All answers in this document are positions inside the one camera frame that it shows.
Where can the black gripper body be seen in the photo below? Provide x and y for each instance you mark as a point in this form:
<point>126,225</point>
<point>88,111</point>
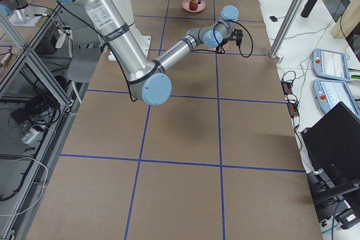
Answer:
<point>222,46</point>

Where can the pink bowl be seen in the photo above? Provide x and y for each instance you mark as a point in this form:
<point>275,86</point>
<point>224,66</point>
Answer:
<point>217,50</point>

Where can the red apple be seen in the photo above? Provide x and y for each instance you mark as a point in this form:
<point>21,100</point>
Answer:
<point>193,5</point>

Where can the pink plate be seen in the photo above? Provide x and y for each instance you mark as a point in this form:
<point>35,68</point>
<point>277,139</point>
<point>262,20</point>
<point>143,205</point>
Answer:
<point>201,6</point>

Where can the small black square device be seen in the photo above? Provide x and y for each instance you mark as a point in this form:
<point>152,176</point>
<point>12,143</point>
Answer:
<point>273,18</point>

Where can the black water bottle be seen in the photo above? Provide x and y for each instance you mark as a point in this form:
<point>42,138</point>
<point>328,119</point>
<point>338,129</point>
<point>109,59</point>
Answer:
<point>308,8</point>

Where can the far blue teach pendant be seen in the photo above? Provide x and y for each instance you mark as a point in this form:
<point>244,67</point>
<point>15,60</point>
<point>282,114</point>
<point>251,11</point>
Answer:
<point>330,65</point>

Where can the blue teach pendant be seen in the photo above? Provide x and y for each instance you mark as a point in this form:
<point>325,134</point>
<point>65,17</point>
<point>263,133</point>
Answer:
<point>330,65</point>
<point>329,93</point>

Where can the near blue teach pendant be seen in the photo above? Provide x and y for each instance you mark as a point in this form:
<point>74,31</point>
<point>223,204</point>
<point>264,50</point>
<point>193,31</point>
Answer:
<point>329,93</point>

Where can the black laptop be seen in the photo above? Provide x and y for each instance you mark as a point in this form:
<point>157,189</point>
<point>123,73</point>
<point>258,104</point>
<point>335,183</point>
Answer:
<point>333,143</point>

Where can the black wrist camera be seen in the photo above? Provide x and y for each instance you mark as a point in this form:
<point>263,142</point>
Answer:
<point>236,36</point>

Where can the aluminium frame post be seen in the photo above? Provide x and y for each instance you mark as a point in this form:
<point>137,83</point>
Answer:
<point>283,30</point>

